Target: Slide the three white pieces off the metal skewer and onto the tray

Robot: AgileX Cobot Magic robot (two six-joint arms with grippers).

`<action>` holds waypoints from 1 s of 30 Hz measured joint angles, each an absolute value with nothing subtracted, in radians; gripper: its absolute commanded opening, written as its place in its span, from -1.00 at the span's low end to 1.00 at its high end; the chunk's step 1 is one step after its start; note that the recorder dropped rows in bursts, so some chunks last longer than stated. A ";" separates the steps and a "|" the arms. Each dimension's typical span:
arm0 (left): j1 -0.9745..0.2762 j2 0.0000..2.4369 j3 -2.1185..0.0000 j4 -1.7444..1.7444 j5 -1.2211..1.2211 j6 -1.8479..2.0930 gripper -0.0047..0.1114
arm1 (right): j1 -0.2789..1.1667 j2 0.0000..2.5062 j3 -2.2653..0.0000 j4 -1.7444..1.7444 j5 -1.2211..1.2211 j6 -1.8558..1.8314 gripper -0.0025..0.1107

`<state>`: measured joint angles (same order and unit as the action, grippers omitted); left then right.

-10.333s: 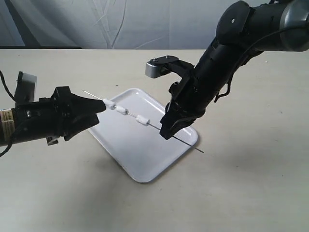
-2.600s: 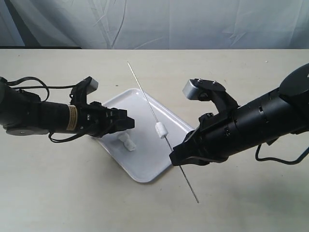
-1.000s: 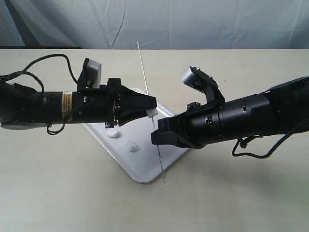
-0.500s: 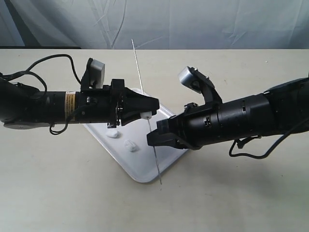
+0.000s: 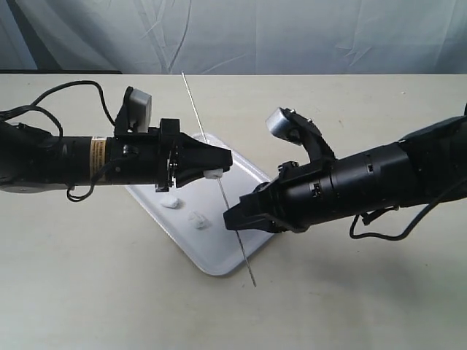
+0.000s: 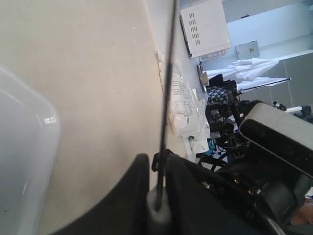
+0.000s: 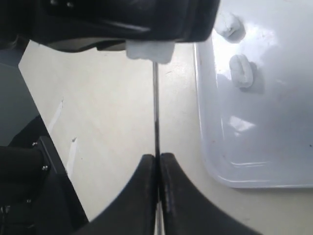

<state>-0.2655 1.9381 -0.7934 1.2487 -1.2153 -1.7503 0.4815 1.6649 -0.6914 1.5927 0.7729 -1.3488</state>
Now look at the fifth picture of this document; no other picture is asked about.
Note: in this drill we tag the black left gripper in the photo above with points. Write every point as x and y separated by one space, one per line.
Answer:
145 157

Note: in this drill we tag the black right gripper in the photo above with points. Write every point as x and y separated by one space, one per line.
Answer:
299 197

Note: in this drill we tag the white marshmallow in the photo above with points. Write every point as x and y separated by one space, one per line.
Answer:
197 220

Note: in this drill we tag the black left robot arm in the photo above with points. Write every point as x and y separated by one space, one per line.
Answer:
34 161

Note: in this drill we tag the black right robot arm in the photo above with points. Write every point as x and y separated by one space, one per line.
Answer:
427 166

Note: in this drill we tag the white rectangular plastic tray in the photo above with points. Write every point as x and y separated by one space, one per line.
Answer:
215 250

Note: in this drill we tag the grey-blue backdrop curtain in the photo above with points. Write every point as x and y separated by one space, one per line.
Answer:
235 37

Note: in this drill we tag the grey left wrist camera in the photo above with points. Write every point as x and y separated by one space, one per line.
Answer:
135 113

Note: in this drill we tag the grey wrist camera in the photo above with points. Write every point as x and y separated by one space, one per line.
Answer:
279 124
135 113

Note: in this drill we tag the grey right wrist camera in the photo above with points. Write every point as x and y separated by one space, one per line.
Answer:
279 124

